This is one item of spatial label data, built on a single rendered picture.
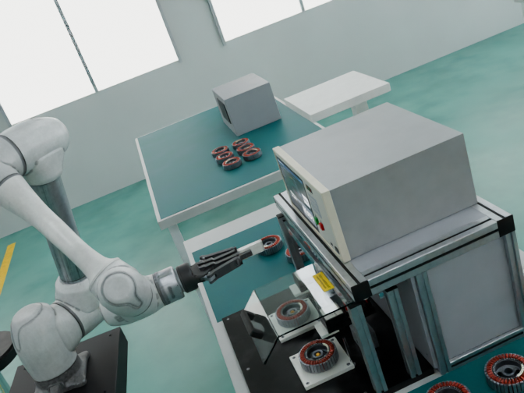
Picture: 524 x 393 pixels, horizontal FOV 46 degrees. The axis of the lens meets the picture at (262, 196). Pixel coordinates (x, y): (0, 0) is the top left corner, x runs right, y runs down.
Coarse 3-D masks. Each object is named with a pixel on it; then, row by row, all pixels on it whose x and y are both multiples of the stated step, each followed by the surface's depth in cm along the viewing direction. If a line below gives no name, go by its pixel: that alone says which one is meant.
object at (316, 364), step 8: (312, 344) 178; (320, 344) 177; (328, 344) 175; (304, 352) 176; (312, 352) 177; (320, 352) 175; (328, 352) 172; (336, 352) 172; (304, 360) 172; (312, 360) 172; (320, 360) 171; (328, 360) 170; (336, 360) 172; (304, 368) 173; (312, 368) 170; (320, 368) 170; (328, 368) 170
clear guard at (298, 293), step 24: (312, 264) 168; (264, 288) 166; (288, 288) 162; (312, 288) 158; (336, 288) 155; (264, 312) 156; (288, 312) 152; (312, 312) 149; (264, 336) 151; (264, 360) 147
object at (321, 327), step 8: (336, 312) 170; (344, 312) 169; (368, 312) 170; (320, 320) 174; (328, 320) 168; (336, 320) 169; (344, 320) 169; (320, 328) 172; (328, 328) 169; (336, 328) 169; (320, 336) 170
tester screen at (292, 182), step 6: (282, 168) 184; (288, 168) 175; (282, 174) 188; (288, 174) 179; (288, 180) 183; (294, 180) 173; (300, 180) 165; (288, 186) 187; (294, 186) 177; (300, 186) 168; (294, 192) 181; (300, 192) 171; (294, 198) 185; (300, 198) 175; (306, 198) 166; (300, 204) 179; (300, 210) 183
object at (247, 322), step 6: (246, 312) 159; (252, 312) 161; (246, 318) 156; (252, 318) 160; (246, 324) 154; (252, 324) 153; (252, 330) 151; (258, 330) 152; (252, 336) 151; (258, 336) 151
